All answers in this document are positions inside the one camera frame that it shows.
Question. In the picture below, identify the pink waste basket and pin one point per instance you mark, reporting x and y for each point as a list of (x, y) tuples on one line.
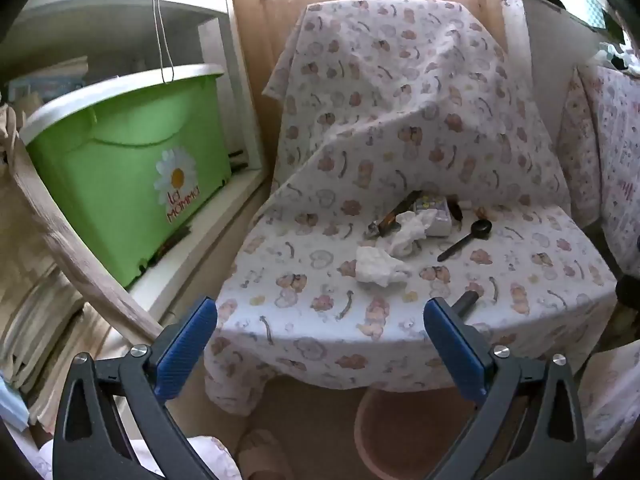
[(400, 440)]

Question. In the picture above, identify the stack of books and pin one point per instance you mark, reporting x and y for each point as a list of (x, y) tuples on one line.
[(45, 80)]

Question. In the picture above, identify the white tissue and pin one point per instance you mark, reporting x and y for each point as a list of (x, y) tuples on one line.
[(377, 265), (407, 232)]

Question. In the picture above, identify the bear printed blanket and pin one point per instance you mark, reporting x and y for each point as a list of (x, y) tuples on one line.
[(400, 110)]

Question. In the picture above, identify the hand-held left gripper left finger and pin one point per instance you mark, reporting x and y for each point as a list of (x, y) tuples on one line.
[(186, 341)]

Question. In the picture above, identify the white printed packet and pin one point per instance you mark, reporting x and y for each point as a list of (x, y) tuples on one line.
[(437, 210)]

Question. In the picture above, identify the green storage box white lid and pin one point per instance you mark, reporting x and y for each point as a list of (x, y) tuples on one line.
[(110, 180)]

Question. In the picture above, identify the cat printed cloth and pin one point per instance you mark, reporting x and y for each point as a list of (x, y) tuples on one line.
[(615, 400)]

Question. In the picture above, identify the pink printed blanket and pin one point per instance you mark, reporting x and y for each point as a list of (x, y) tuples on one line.
[(610, 160)]

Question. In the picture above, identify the white shelf unit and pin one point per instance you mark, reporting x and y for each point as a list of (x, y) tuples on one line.
[(125, 15)]

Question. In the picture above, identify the beige slipper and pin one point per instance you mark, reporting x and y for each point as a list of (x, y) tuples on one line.
[(262, 455)]

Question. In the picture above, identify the black plastic spoon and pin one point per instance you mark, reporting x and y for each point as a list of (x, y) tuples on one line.
[(482, 229)]

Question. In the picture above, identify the short black cylinder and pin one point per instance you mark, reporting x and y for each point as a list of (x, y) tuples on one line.
[(467, 301)]

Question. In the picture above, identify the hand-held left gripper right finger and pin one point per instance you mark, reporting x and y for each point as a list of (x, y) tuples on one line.
[(454, 350)]

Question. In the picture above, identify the wooden plank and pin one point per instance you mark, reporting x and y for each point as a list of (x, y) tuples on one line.
[(65, 240)]

